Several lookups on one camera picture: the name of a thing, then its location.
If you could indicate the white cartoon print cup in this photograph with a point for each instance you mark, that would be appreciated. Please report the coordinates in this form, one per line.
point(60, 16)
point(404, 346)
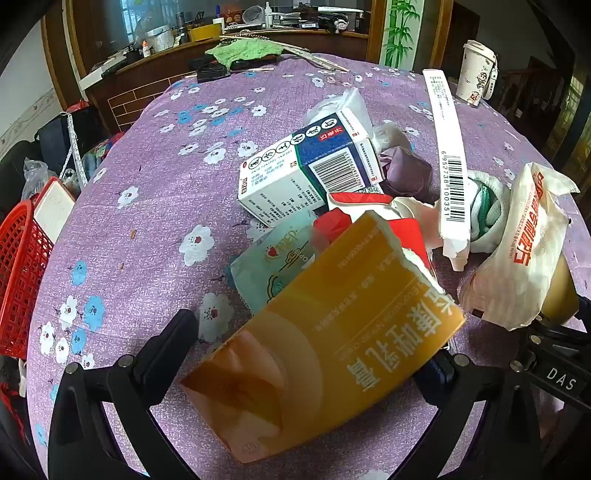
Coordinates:
point(473, 74)

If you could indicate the white foam box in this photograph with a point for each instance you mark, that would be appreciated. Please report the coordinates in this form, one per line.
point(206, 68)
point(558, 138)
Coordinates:
point(53, 210)

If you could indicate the wooden cabinet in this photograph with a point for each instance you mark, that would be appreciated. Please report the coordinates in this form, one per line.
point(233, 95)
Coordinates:
point(134, 92)

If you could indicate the red plastic basket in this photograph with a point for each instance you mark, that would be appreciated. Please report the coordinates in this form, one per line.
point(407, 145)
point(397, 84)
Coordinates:
point(23, 277)

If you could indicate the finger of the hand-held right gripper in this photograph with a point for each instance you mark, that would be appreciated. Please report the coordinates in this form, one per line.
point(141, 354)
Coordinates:
point(549, 339)

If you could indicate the white bread wrapper red print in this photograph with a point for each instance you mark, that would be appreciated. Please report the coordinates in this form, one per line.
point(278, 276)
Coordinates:
point(521, 240)

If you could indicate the purple bag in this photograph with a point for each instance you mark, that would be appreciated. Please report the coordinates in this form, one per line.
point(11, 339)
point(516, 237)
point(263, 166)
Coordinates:
point(406, 170)

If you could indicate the white flat box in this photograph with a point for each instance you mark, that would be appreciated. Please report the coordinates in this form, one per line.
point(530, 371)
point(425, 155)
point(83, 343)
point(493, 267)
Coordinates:
point(99, 74)

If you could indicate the black case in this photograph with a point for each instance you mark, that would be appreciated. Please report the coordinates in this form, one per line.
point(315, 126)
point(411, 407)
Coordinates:
point(210, 74)

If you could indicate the white blue medicine box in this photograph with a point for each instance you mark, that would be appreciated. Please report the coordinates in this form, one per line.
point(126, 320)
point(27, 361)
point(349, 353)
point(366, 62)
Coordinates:
point(286, 184)

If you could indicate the clear plastic bag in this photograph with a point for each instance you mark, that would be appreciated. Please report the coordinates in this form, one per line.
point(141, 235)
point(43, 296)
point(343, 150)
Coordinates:
point(351, 101)
point(34, 173)

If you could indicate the colourful printed bag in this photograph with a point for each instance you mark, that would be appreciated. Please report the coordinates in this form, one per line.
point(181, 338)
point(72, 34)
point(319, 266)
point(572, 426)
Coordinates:
point(99, 154)

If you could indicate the white plastic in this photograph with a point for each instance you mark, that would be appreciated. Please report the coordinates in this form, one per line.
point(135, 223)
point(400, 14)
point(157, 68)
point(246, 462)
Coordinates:
point(390, 136)

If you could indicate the yellow carton box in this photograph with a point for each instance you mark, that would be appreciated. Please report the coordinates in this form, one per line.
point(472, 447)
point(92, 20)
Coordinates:
point(323, 346)

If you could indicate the dark blue bag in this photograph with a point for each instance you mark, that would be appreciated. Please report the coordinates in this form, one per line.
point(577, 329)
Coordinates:
point(57, 134)

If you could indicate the black sofa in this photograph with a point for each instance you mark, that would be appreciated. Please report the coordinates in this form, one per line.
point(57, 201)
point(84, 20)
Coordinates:
point(14, 161)

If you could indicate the white measuring strip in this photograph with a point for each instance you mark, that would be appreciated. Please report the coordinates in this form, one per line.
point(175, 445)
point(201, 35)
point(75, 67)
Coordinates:
point(76, 152)

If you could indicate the white green cloth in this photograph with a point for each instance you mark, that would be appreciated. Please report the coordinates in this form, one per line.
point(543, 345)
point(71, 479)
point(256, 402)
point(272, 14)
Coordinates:
point(485, 207)

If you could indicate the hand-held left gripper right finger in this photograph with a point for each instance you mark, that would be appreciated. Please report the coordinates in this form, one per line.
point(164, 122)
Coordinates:
point(438, 371)

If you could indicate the purple floral tablecloth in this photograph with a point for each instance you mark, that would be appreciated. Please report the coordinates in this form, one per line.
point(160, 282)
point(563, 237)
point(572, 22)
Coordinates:
point(161, 161)

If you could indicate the long white barcode box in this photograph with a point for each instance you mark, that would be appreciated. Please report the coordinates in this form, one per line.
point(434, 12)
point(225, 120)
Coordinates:
point(450, 152)

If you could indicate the red white torn carton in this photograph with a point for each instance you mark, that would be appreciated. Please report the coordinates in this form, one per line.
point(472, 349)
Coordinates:
point(406, 230)

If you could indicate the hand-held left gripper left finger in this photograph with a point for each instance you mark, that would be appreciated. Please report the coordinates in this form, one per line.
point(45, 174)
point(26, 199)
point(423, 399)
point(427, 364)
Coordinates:
point(159, 355)

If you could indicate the teal snack packet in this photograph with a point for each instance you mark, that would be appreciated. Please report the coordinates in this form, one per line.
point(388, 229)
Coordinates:
point(268, 272)

